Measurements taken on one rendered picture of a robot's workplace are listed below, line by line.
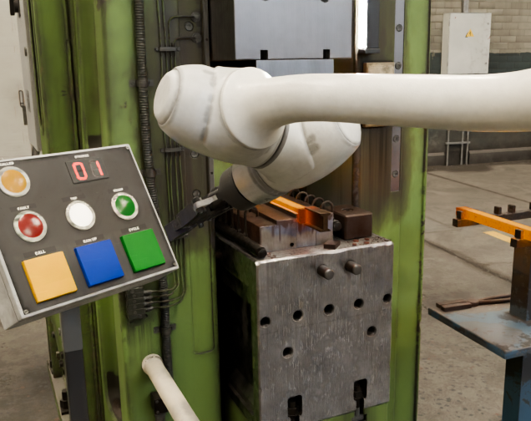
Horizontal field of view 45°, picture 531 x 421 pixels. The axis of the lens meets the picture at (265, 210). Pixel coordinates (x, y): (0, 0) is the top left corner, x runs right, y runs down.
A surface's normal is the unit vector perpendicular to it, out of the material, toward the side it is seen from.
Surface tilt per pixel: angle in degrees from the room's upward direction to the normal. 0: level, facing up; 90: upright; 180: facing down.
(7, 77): 90
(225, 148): 146
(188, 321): 90
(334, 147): 113
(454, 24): 90
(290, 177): 140
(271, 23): 90
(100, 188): 60
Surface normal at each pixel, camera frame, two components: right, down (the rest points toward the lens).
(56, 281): 0.65, -0.37
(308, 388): 0.41, 0.20
